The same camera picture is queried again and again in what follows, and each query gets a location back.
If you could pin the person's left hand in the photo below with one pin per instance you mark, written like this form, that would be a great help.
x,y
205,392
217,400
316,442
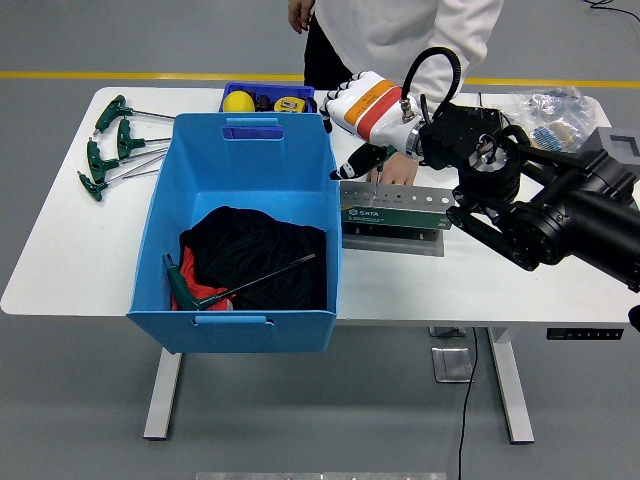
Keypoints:
x,y
400,172

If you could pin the person's right hand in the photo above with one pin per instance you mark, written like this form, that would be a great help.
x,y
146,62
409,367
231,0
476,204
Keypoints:
x,y
301,12

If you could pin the green grey hex key stand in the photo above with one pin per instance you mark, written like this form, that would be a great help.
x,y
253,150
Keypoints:
x,y
390,217

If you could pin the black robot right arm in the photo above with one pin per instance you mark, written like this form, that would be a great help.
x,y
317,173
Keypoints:
x,y
565,215

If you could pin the large light blue plastic box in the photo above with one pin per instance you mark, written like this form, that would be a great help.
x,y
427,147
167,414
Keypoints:
x,y
240,165

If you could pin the grey square box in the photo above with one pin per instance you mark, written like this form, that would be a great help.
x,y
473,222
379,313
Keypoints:
x,y
622,145

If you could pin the person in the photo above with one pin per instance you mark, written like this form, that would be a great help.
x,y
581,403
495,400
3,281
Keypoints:
x,y
380,35

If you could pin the small dark blue bin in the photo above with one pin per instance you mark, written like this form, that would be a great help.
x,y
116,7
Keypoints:
x,y
270,89

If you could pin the yellow tape measure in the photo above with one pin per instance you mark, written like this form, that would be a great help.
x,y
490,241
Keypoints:
x,y
290,105

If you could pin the dark brown small item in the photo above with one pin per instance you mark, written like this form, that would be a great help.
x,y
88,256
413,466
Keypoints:
x,y
262,103

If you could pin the yellow ball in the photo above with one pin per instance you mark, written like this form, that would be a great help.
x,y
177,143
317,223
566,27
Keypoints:
x,y
239,102

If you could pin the black cloth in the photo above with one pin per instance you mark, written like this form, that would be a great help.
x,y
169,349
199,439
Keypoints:
x,y
270,240

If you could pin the clear plastic bag of parts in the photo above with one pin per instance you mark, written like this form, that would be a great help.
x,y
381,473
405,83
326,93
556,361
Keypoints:
x,y
555,107

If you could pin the silver floor plate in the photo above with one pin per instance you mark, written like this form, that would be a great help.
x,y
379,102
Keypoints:
x,y
452,365

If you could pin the orange cloth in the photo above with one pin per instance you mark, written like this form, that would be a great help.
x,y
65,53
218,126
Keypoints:
x,y
207,291

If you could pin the white table leg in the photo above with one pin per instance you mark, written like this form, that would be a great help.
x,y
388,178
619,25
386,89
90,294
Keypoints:
x,y
510,390
162,400

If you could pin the black table control panel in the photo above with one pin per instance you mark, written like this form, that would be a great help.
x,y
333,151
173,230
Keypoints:
x,y
585,333

